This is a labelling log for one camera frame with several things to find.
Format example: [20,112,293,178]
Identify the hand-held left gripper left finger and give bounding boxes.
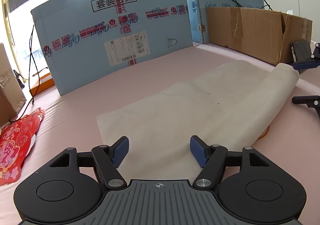
[49,136,130,189]

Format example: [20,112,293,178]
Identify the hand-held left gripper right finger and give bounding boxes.
[190,135,272,189]

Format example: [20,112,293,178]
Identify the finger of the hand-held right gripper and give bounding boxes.
[292,43,320,71]
[292,95,320,115]

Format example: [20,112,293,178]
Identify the white fabric shopping bag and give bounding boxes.
[96,60,300,182]

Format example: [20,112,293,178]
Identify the dark grey rectangular device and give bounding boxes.
[291,41,312,63]

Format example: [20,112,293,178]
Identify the torn brown cardboard box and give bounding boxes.
[205,7,313,65]

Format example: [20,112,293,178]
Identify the large blue cardboard box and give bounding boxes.
[30,0,193,96]

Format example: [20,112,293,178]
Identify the orange flat board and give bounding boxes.
[29,73,55,96]

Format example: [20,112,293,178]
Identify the red floral paper decorations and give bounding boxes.
[0,108,45,186]

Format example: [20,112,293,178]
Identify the taped brown cardboard box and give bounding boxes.
[0,43,27,128]

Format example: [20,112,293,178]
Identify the small black device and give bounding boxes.
[13,70,25,89]

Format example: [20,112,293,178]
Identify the black power cable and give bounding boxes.
[24,25,49,106]

